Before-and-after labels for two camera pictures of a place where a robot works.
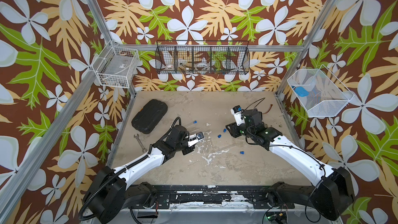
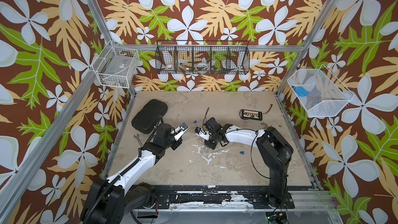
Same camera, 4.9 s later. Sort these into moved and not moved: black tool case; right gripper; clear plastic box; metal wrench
Moved: right gripper
Not moved: metal wrench; black tool case; clear plastic box
